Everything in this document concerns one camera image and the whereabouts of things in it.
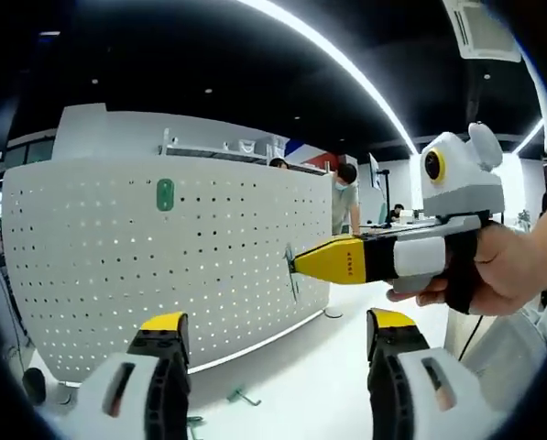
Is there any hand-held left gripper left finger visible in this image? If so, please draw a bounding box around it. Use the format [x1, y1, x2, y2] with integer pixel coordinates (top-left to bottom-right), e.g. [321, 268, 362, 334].
[71, 312, 192, 440]

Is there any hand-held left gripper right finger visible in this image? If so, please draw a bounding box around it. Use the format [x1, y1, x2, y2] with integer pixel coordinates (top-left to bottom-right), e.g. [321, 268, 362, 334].
[366, 308, 503, 440]

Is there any green hook assembly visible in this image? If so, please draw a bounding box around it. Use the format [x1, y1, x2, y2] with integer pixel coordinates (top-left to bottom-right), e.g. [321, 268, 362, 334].
[283, 242, 302, 303]
[156, 178, 176, 214]
[226, 387, 263, 407]
[186, 413, 206, 440]

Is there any grey perforated mounting plate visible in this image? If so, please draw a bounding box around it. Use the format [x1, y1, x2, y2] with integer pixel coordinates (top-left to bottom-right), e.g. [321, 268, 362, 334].
[1, 158, 343, 391]

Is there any person's right hand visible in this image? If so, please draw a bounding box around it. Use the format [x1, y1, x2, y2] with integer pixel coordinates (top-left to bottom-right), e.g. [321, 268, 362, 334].
[386, 220, 543, 319]

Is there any display on black stand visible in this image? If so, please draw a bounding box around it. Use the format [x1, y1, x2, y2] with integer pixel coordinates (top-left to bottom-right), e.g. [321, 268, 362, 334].
[368, 153, 391, 228]

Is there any black container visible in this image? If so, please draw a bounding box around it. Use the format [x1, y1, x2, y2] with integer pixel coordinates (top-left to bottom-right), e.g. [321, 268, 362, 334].
[23, 366, 49, 407]

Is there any group of white storage boxes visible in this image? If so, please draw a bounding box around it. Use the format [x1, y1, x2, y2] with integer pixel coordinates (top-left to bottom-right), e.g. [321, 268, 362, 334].
[238, 137, 286, 158]

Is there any person's white shirt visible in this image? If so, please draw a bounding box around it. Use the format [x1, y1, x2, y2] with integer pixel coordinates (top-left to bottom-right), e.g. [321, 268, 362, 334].
[444, 292, 547, 400]

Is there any ceiling air conditioner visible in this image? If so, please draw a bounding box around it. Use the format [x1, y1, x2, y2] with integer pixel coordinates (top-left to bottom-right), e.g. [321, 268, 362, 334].
[441, 0, 524, 63]

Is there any metal storage shelf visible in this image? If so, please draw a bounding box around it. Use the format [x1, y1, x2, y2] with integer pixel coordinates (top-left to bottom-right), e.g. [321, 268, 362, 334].
[158, 127, 334, 175]

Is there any ceiling light strip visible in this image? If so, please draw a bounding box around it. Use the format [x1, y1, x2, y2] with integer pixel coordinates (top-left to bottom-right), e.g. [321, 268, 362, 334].
[234, 0, 421, 156]

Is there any black cable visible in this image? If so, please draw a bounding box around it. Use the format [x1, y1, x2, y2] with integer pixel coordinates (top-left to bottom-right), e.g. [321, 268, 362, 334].
[458, 313, 485, 361]

